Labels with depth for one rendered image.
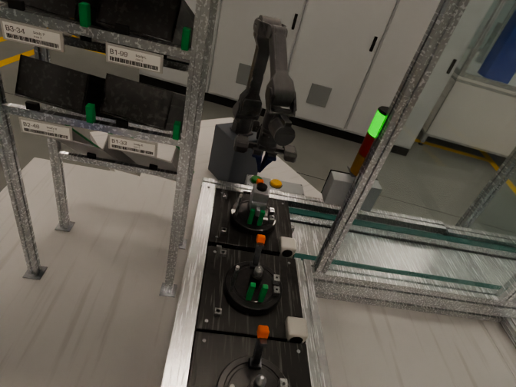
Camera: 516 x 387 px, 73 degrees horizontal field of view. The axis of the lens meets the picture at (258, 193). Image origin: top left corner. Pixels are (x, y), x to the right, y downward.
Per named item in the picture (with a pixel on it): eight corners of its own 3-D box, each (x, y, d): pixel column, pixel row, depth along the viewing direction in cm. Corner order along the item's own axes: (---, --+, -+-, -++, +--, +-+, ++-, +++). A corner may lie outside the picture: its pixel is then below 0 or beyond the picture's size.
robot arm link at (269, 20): (256, 11, 103) (262, 18, 98) (279, 16, 105) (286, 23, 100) (235, 110, 122) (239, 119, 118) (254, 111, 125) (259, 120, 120)
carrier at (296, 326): (206, 250, 93) (213, 215, 85) (293, 263, 96) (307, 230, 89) (194, 334, 73) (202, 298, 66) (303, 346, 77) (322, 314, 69)
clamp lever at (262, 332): (249, 357, 67) (258, 323, 65) (259, 358, 67) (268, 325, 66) (251, 372, 64) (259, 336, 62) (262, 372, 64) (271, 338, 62)
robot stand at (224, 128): (236, 163, 147) (246, 120, 135) (255, 182, 139) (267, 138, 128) (207, 169, 139) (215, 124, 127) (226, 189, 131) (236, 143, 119)
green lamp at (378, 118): (365, 127, 76) (374, 106, 73) (385, 131, 77) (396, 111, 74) (371, 138, 72) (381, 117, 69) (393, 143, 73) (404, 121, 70)
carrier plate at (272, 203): (215, 193, 113) (216, 187, 112) (286, 205, 116) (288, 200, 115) (207, 246, 94) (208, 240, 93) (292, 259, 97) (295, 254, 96)
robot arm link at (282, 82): (253, 23, 104) (265, -2, 94) (278, 28, 107) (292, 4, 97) (256, 114, 99) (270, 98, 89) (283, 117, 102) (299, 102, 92)
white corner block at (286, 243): (276, 245, 100) (279, 235, 98) (291, 247, 101) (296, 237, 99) (277, 257, 96) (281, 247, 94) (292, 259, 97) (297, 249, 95)
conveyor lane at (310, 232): (210, 213, 118) (215, 190, 112) (434, 251, 130) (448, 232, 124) (200, 281, 95) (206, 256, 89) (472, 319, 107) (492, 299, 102)
